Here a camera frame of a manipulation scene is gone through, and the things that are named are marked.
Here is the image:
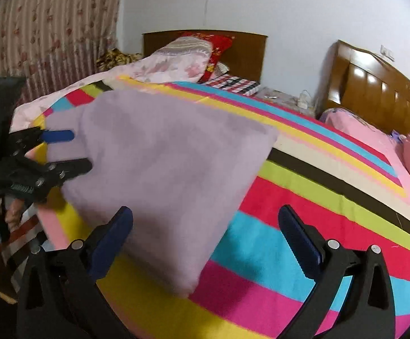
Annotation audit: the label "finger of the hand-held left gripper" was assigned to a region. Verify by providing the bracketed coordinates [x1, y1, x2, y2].
[32, 158, 93, 188]
[12, 129, 75, 149]

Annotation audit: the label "nightstand with floral cover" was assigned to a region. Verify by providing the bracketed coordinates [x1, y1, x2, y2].
[254, 86, 317, 117]

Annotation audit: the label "pink bed sheet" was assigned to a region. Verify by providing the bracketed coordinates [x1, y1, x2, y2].
[320, 108, 410, 216]

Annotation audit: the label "lilac pants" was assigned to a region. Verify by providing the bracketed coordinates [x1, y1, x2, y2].
[44, 88, 280, 299]

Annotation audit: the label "person's left hand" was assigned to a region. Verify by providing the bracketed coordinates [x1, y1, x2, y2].
[0, 188, 27, 232]

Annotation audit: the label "red pillow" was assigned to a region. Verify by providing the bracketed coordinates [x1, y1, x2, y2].
[180, 32, 234, 83]

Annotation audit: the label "pale striped folded blanket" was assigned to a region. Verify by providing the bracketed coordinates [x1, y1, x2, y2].
[163, 37, 214, 59]

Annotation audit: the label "pink floral quilt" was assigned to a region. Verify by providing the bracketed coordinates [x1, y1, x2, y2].
[11, 53, 213, 135]

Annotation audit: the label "floral striped curtain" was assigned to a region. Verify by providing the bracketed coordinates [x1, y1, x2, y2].
[0, 0, 124, 121]

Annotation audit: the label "leopard print cloth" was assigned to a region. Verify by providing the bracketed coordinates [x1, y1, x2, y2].
[95, 47, 143, 73]

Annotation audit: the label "red plaid bed sheet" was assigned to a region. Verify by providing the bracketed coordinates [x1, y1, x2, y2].
[0, 72, 262, 290]

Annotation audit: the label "glossy panelled wooden headboard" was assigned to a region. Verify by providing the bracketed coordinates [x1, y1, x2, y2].
[327, 40, 410, 138]

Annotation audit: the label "rainbow striped blanket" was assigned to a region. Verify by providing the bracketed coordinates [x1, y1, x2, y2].
[0, 76, 410, 339]

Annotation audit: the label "brown wooden headboard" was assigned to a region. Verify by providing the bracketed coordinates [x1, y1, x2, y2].
[142, 30, 267, 82]

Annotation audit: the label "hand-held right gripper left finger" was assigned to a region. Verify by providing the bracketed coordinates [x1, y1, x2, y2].
[16, 205, 135, 339]

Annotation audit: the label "thin wall wire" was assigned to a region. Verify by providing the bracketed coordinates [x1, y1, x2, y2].
[176, 0, 213, 31]

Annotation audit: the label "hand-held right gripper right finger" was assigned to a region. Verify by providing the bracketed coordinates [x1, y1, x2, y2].
[278, 205, 396, 339]

